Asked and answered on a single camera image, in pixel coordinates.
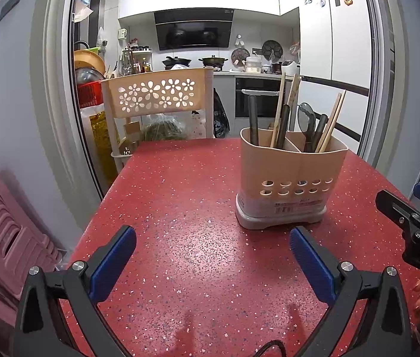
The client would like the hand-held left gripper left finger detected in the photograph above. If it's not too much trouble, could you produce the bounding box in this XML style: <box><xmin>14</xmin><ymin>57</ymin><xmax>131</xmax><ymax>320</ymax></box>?
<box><xmin>13</xmin><ymin>225</ymin><xmax>138</xmax><ymax>357</ymax></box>

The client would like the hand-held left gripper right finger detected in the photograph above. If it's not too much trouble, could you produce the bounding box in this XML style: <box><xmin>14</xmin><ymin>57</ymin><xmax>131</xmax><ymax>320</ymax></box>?
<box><xmin>289</xmin><ymin>225</ymin><xmax>413</xmax><ymax>357</ymax></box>

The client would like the beige plastic utensil holder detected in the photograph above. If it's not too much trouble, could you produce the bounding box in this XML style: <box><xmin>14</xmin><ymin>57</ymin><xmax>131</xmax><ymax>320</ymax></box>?
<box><xmin>235</xmin><ymin>126</ymin><xmax>349</xmax><ymax>230</ymax></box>

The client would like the wooden chopstick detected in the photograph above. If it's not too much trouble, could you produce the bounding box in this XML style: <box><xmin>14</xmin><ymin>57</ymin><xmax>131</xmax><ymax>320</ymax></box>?
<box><xmin>269</xmin><ymin>71</ymin><xmax>287</xmax><ymax>148</ymax></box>
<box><xmin>286</xmin><ymin>74</ymin><xmax>303</xmax><ymax>132</ymax></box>
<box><xmin>315</xmin><ymin>92</ymin><xmax>342</xmax><ymax>153</ymax></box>
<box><xmin>319</xmin><ymin>89</ymin><xmax>347</xmax><ymax>153</ymax></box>

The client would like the yellow oil bottle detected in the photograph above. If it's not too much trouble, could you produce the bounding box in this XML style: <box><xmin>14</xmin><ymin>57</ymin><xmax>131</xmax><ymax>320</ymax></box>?
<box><xmin>89</xmin><ymin>109</ymin><xmax>119</xmax><ymax>183</ymax></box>

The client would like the pink plastic stool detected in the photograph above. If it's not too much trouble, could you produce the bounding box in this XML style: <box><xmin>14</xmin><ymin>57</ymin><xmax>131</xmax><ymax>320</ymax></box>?
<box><xmin>0</xmin><ymin>165</ymin><xmax>65</xmax><ymax>328</ymax></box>

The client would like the bag of green vegetables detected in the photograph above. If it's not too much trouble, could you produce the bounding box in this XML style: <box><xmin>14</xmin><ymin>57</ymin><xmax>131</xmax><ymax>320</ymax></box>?
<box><xmin>141</xmin><ymin>117</ymin><xmax>189</xmax><ymax>142</ymax></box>

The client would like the black built-in oven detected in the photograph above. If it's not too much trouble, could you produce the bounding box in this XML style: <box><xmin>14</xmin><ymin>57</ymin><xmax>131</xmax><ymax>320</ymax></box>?
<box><xmin>234</xmin><ymin>76</ymin><xmax>295</xmax><ymax>120</ymax></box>

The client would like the red plastic basket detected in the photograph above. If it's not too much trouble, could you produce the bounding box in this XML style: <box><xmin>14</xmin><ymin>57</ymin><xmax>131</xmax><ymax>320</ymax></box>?
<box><xmin>77</xmin><ymin>82</ymin><xmax>103</xmax><ymax>108</ymax></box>

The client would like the black hanging bag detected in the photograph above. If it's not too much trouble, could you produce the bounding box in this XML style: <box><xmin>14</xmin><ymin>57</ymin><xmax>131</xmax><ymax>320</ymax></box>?
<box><xmin>213</xmin><ymin>88</ymin><xmax>230</xmax><ymax>138</ymax></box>

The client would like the white towel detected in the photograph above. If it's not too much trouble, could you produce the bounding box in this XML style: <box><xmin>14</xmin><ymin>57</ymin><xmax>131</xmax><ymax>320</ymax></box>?
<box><xmin>242</xmin><ymin>89</ymin><xmax>281</xmax><ymax>97</ymax></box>

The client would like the beige flower-pattern chair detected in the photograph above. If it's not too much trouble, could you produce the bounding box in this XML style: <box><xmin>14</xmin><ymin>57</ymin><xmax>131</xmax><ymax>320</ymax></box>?
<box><xmin>100</xmin><ymin>68</ymin><xmax>215</xmax><ymax>168</ymax></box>

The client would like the white refrigerator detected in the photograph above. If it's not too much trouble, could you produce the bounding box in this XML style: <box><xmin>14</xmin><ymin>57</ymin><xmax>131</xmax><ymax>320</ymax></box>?
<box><xmin>299</xmin><ymin>0</ymin><xmax>374</xmax><ymax>145</ymax></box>

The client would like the round hanging steamer rack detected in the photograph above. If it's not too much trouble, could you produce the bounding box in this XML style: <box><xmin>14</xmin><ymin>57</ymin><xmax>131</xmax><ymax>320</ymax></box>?
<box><xmin>231</xmin><ymin>48</ymin><xmax>251</xmax><ymax>71</ymax></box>
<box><xmin>262</xmin><ymin>39</ymin><xmax>285</xmax><ymax>62</ymax></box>

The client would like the orange plastic basin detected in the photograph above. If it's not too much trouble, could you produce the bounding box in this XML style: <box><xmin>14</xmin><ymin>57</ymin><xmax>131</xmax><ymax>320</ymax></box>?
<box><xmin>73</xmin><ymin>49</ymin><xmax>106</xmax><ymax>79</ymax></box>

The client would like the black wok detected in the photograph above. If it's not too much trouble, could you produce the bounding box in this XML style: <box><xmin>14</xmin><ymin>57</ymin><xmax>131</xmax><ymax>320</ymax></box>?
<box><xmin>162</xmin><ymin>56</ymin><xmax>192</xmax><ymax>69</ymax></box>

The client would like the lidded cooking pot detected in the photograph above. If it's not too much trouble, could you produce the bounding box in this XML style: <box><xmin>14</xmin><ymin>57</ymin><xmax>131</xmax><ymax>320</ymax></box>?
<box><xmin>199</xmin><ymin>55</ymin><xmax>229</xmax><ymax>70</ymax></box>

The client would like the black range hood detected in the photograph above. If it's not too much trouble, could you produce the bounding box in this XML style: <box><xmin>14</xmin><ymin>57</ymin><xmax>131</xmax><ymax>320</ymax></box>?
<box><xmin>154</xmin><ymin>7</ymin><xmax>235</xmax><ymax>51</ymax></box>

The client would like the black cable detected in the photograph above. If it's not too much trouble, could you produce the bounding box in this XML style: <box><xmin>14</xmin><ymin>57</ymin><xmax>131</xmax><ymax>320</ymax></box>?
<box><xmin>258</xmin><ymin>340</ymin><xmax>287</xmax><ymax>357</ymax></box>

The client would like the dark wall switch panel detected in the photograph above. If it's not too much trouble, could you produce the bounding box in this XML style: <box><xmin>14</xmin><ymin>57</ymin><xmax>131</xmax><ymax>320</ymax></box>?
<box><xmin>0</xmin><ymin>0</ymin><xmax>25</xmax><ymax>23</ymax></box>

